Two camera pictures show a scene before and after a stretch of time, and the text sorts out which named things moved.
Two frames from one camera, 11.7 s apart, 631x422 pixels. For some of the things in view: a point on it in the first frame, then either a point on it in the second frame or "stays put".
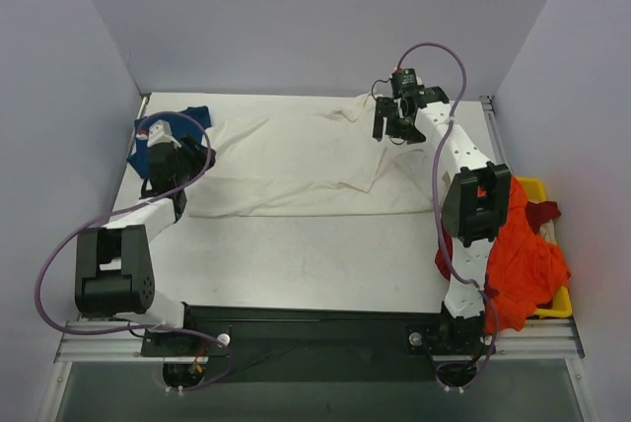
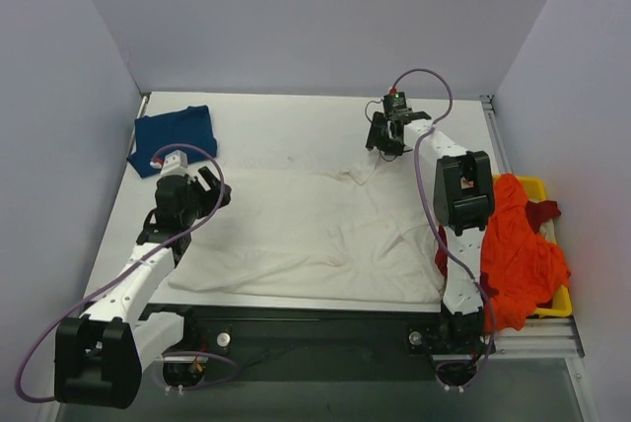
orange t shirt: (525, 270) stays put
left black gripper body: (195, 155) to (198, 190)
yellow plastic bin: (534, 190) stays put
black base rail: (318, 342) stays put
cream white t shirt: (316, 159) to (360, 234)
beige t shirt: (548, 231) stays put
